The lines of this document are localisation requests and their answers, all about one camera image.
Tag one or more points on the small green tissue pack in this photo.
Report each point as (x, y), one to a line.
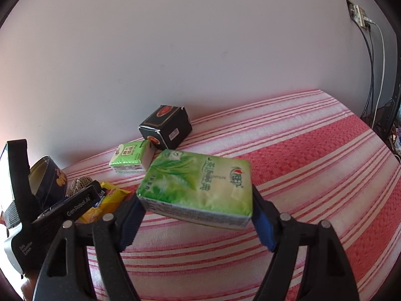
(128, 156)

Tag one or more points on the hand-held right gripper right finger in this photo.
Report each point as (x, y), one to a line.
(264, 229)

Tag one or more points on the brown scrubber ball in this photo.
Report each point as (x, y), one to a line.
(78, 185)

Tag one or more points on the large green tissue pack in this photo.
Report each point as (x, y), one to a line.
(194, 188)

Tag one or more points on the dark cluttered stand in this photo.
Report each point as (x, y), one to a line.
(388, 119)

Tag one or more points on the wall socket plate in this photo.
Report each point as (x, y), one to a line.
(350, 9)

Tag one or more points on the yellow snack packet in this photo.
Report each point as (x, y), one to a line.
(109, 199)

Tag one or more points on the round printed cookie tin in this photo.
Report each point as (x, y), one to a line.
(54, 178)

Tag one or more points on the red white striped cloth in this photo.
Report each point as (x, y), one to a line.
(297, 163)

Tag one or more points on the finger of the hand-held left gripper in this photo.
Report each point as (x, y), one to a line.
(97, 192)

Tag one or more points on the black cardboard box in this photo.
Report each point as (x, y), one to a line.
(166, 128)

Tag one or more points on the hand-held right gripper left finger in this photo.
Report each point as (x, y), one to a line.
(131, 222)

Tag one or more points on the white plug adapter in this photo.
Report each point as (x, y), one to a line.
(363, 17)

